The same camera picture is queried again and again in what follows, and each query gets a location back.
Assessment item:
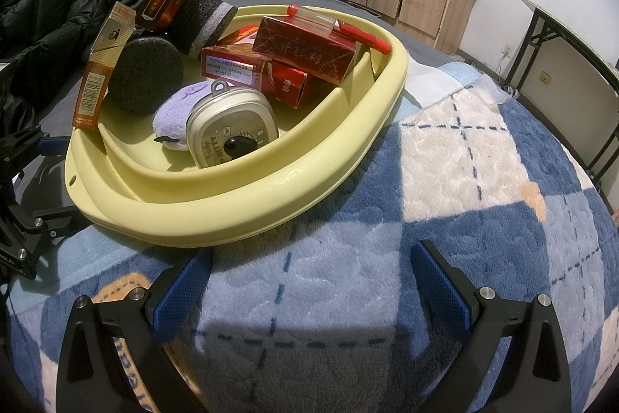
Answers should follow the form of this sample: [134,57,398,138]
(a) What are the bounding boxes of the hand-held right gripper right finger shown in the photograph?
[410,240,574,413]

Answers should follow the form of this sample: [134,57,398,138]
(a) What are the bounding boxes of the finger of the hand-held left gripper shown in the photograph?
[0,125,67,182]
[17,204,92,250]

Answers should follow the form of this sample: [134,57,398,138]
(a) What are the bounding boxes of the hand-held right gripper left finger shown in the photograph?
[55,250,214,413]

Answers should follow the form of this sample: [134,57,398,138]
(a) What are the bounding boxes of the orange gold carton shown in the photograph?
[72,2,136,132]

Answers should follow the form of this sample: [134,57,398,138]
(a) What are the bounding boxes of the yellow plastic basin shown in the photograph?
[64,4,409,249]

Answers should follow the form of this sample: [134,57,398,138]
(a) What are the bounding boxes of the black foam roller grey stripe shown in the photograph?
[107,36,185,114]
[167,0,239,60]

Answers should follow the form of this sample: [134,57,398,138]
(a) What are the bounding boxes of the purple plush toy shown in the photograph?
[152,79,218,153]

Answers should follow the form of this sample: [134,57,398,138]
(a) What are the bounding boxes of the round metal tin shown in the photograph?
[185,80,280,170]

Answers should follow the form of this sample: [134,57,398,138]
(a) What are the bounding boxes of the red white cigarette carton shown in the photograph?
[200,23,310,107]

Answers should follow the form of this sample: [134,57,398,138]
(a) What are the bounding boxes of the red clear pen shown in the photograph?
[287,4,392,55]

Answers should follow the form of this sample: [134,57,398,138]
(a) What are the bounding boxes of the red silver cigarette carton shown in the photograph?
[251,16,359,81]

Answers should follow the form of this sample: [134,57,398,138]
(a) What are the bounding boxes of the blue plaid blanket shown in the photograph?
[7,55,619,413]

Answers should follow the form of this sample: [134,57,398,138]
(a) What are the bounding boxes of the black padded jacket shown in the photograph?
[0,0,146,114]

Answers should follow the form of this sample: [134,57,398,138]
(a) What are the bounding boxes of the white paper sheet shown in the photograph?
[401,55,513,106]

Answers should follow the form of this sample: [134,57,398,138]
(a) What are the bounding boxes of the black folding table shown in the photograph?
[518,0,619,196]

